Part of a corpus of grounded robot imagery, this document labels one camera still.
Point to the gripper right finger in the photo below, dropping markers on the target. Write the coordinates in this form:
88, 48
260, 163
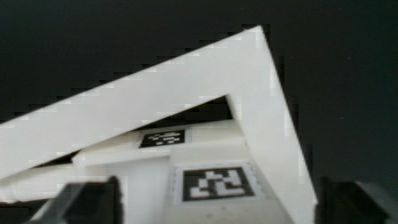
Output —
354, 203

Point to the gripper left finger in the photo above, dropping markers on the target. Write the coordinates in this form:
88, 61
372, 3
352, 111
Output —
86, 205

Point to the white chair seat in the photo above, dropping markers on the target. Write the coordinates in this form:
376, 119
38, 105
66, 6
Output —
136, 146

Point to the white U-shaped fence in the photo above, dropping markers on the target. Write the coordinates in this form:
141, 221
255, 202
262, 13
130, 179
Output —
214, 85

